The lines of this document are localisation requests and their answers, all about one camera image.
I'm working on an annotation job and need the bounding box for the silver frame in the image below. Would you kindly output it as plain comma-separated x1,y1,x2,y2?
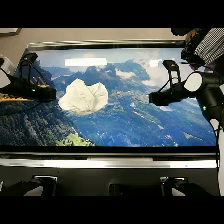
0,151,221,197

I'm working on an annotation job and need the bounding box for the checked shirt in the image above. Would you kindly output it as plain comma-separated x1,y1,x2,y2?
194,27,224,66

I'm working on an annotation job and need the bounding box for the white garment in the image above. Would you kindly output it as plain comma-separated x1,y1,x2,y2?
58,78,110,117

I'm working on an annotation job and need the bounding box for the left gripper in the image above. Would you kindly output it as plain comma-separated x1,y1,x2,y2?
30,85,58,103

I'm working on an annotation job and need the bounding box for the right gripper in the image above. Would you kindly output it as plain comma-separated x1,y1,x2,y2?
148,87,180,107

